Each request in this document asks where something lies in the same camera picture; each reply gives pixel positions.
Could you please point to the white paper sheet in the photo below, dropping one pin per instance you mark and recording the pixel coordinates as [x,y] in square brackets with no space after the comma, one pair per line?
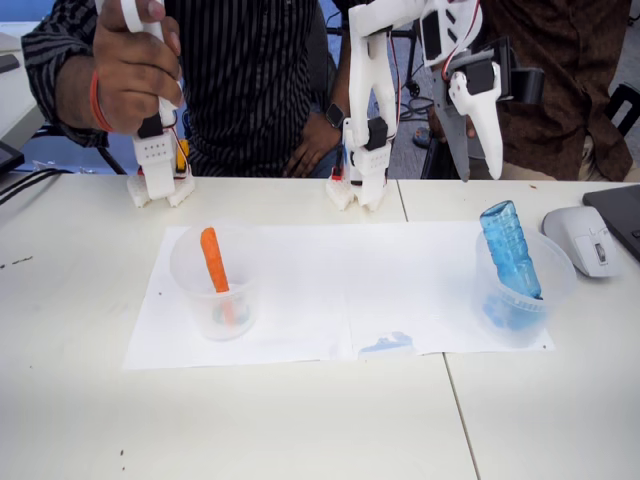
[420,280]
[290,280]

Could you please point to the striped-shirt person's left hand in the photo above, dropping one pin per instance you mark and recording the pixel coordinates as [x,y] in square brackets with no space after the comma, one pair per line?
[312,147]

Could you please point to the white leader robot arm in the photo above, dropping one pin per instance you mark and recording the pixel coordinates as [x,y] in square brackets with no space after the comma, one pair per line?
[155,160]

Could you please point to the striped-shirt person's left forearm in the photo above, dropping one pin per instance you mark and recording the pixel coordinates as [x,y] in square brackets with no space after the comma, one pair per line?
[342,75]

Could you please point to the clear cup with recycling symbol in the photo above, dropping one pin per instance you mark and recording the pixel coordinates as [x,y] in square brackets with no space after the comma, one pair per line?
[560,270]

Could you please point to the striped-shirt person's right forearm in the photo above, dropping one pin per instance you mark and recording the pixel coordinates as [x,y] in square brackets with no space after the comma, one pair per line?
[65,95]

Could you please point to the blue plastic bottle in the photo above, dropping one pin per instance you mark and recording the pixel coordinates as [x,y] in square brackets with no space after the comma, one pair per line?
[510,250]

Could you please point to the striped-shirt person's right hand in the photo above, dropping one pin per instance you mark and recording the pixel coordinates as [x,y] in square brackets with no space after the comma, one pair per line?
[130,75]

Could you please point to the white follower robot arm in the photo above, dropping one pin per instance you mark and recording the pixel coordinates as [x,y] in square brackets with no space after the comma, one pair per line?
[365,70]

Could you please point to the black webcam on gripper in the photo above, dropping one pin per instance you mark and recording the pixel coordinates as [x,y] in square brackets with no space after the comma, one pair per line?
[527,85]

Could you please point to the black tablet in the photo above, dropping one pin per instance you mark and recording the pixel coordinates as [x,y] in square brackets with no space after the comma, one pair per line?
[7,157]

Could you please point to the black armrest post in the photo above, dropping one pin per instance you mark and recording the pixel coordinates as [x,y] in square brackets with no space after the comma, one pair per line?
[435,162]

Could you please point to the orange carrot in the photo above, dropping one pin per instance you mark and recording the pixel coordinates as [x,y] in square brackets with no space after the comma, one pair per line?
[212,260]

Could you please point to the person in brown shirt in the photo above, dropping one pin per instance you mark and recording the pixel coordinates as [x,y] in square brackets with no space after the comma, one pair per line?
[565,125]

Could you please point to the black office chair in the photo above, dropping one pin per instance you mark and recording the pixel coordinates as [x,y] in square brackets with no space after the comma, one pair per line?
[627,107]

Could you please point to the grey chair armrest pad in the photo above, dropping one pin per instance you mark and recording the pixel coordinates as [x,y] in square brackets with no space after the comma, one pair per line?
[477,150]

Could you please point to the white side table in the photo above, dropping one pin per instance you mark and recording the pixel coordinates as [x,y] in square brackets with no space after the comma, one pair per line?
[12,100]

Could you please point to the brown-shirt person's right hand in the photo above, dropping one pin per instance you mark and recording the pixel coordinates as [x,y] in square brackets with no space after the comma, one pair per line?
[436,127]

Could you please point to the grey smartwatch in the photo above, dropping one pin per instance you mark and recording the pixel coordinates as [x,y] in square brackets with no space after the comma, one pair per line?
[334,114]

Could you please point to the white computer mouse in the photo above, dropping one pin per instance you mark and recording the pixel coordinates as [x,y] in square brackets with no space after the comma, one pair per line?
[570,225]

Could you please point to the person in striped shirt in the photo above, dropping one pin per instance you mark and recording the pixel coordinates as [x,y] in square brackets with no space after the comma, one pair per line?
[240,75]

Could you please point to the black smartphone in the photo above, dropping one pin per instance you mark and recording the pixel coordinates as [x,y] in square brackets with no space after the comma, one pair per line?
[7,62]

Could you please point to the black laptop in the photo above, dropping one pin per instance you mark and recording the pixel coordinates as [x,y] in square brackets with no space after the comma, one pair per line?
[620,210]

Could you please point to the clear plastic cup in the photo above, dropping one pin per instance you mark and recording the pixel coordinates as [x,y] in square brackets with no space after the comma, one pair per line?
[250,300]

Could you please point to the yellow clamp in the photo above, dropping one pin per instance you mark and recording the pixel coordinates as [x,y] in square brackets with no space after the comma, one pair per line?
[183,152]

